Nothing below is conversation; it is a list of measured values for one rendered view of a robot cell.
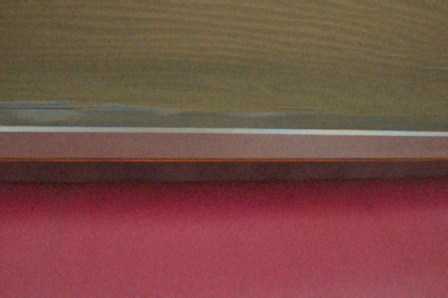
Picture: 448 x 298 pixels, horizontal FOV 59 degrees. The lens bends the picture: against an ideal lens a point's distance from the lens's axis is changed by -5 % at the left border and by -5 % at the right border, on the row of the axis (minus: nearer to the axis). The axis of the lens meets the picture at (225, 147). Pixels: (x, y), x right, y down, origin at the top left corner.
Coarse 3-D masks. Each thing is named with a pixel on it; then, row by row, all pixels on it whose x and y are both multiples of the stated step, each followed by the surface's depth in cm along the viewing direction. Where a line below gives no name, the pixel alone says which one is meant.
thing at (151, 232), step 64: (0, 192) 15; (64, 192) 15; (128, 192) 16; (192, 192) 16; (256, 192) 16; (0, 256) 12; (64, 256) 12; (128, 256) 13; (192, 256) 13; (256, 256) 13
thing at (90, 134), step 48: (0, 144) 11; (48, 144) 11; (96, 144) 11; (144, 144) 12; (192, 144) 12; (240, 144) 12; (288, 144) 12; (336, 144) 13; (384, 144) 13; (432, 144) 13
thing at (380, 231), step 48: (288, 192) 17; (336, 192) 17; (384, 192) 17; (432, 192) 18; (288, 240) 14; (336, 240) 14; (384, 240) 15; (432, 240) 15; (336, 288) 12; (384, 288) 13; (432, 288) 13
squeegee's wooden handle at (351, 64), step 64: (0, 0) 10; (64, 0) 11; (128, 0) 11; (192, 0) 11; (256, 0) 11; (320, 0) 12; (384, 0) 12; (0, 64) 11; (64, 64) 11; (128, 64) 12; (192, 64) 12; (256, 64) 12; (320, 64) 13; (384, 64) 13
